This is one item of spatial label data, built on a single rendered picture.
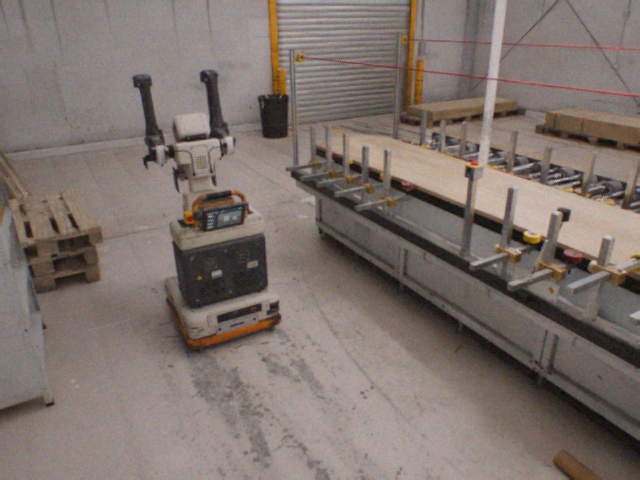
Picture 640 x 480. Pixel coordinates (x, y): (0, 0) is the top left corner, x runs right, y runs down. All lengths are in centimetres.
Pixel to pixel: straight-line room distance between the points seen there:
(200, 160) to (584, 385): 252
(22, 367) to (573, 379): 289
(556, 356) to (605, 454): 51
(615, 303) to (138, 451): 238
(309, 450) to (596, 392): 147
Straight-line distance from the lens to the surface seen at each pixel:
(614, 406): 291
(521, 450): 276
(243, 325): 326
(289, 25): 993
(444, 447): 267
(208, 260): 306
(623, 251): 272
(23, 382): 311
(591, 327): 243
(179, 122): 324
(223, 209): 288
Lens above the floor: 191
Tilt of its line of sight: 25 degrees down
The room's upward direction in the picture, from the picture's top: 1 degrees counter-clockwise
